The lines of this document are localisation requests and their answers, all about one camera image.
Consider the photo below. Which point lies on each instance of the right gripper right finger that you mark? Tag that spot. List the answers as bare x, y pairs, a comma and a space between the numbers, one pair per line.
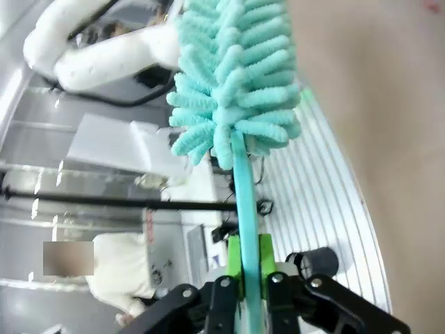
313, 306

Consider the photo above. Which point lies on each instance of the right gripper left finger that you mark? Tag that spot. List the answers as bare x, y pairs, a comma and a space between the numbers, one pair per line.
215, 306

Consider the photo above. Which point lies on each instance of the teal microfiber duster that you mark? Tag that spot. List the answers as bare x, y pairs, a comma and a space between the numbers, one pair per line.
243, 69

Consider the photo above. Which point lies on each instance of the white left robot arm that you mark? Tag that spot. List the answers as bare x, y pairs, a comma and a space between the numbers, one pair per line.
104, 59

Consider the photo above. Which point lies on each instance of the black cylinder with cross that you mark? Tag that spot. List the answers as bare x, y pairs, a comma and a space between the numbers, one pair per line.
320, 261

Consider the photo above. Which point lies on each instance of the white panel with red print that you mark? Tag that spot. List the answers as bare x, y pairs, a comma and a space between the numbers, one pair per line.
163, 250

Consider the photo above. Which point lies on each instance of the person in white top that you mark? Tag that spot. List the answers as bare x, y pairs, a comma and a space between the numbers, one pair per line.
118, 264

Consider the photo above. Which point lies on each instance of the white ribbed panel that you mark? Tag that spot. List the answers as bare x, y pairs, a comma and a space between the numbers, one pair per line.
313, 191

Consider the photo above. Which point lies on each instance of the black tripod pole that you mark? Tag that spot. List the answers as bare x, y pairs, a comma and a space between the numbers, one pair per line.
104, 202

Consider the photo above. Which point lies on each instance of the white box-shaped cabinet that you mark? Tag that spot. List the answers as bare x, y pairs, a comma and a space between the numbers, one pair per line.
114, 139

